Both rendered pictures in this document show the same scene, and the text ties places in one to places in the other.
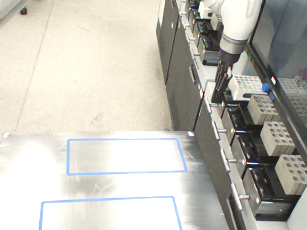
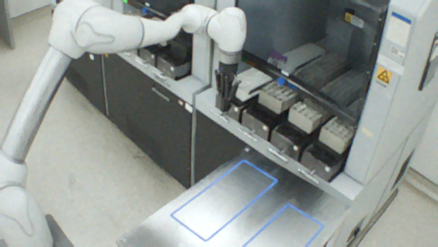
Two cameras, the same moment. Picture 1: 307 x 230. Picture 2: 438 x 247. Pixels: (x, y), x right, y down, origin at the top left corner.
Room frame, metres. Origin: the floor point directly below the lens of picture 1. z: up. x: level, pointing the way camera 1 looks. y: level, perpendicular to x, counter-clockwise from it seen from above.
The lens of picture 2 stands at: (0.14, 0.60, 1.79)
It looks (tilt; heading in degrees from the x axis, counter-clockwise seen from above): 38 degrees down; 324
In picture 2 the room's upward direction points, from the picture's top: 4 degrees clockwise
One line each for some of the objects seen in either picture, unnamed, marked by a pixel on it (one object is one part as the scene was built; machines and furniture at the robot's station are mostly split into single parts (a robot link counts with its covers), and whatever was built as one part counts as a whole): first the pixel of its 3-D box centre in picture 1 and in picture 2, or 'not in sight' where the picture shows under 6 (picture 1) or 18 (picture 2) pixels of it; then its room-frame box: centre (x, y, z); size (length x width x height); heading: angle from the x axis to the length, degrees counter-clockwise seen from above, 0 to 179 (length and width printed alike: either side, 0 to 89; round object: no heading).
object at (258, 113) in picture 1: (256, 110); (271, 101); (1.12, -0.35, 0.85); 0.12 x 0.02 x 0.06; 11
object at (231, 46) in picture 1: (233, 42); (229, 53); (1.25, -0.23, 1.03); 0.09 x 0.09 x 0.06
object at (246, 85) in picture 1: (268, 91); (258, 80); (1.29, -0.42, 0.83); 0.30 x 0.10 x 0.06; 101
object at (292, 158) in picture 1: (294, 175); (336, 137); (0.83, -0.43, 0.85); 0.12 x 0.02 x 0.06; 11
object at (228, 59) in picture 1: (227, 60); (227, 69); (1.25, -0.23, 0.96); 0.08 x 0.07 x 0.09; 11
